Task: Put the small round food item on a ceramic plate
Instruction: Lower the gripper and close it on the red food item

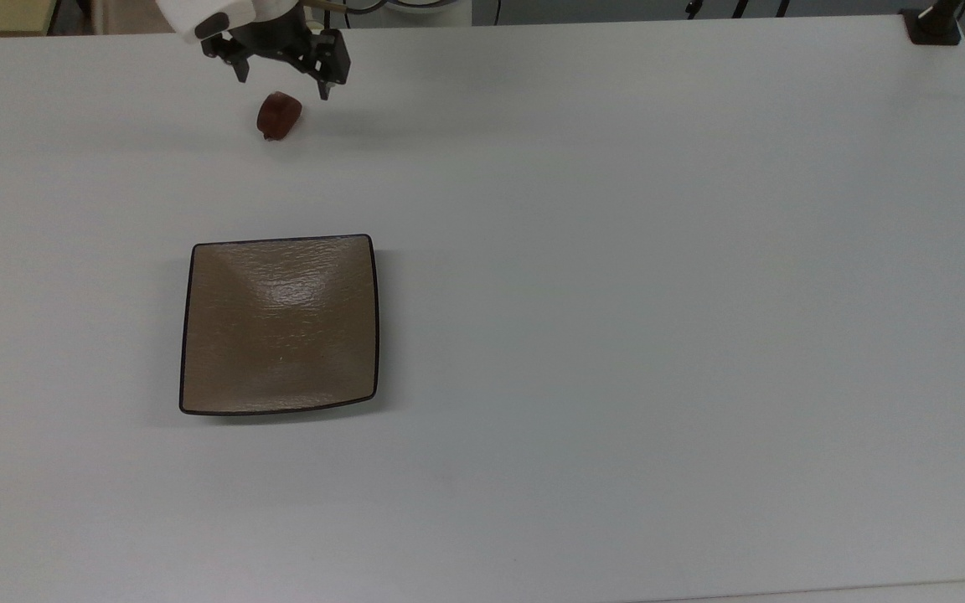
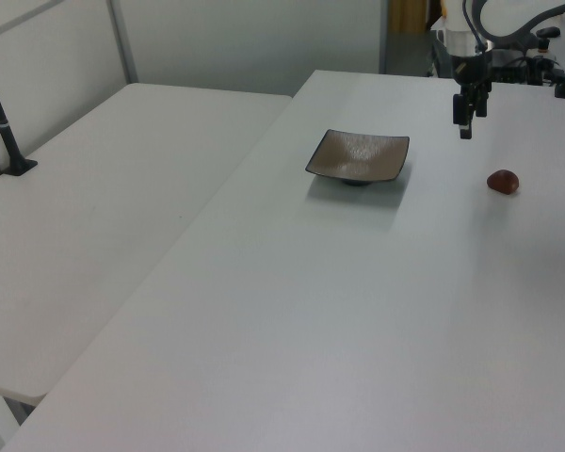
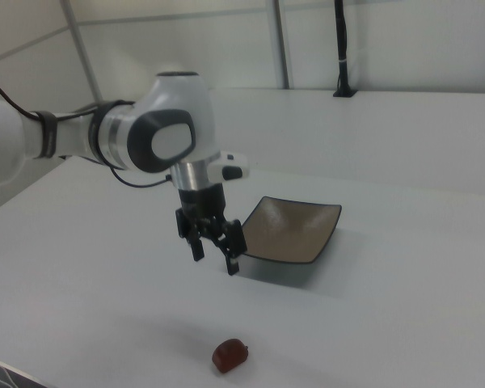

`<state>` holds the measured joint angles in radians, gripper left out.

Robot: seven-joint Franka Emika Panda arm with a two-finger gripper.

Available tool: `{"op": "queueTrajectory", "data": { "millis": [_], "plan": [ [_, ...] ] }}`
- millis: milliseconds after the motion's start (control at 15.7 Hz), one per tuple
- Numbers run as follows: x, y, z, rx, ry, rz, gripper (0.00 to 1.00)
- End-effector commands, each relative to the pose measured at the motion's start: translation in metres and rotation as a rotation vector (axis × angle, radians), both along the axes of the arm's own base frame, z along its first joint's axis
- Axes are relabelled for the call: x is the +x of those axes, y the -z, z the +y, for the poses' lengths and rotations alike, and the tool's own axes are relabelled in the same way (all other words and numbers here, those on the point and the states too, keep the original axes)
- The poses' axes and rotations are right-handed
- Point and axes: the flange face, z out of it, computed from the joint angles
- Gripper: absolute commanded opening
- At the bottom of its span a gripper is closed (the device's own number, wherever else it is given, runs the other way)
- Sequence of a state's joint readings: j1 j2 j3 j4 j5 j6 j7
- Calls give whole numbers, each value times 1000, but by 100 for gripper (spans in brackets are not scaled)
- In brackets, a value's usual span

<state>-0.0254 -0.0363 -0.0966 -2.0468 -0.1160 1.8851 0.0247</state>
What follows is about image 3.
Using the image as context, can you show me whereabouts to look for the black pole with base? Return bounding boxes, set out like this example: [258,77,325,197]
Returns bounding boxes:
[332,0,359,99]

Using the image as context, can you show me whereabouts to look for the small round reddish-brown food item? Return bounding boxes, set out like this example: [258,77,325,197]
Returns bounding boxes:
[211,338,251,373]

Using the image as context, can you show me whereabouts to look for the dark cable along robot arm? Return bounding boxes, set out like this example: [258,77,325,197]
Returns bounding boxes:
[0,74,175,188]

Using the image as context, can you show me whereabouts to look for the square brown ceramic plate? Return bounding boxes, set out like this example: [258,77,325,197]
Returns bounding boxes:
[238,196,343,266]

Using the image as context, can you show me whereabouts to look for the black strap on arm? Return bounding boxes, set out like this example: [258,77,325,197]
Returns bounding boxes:
[32,110,61,161]

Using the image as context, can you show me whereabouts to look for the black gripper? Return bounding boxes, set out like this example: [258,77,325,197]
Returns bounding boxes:
[175,183,248,277]

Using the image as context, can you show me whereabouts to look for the grey metal corner frame post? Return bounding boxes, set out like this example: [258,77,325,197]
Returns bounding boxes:
[59,0,104,104]

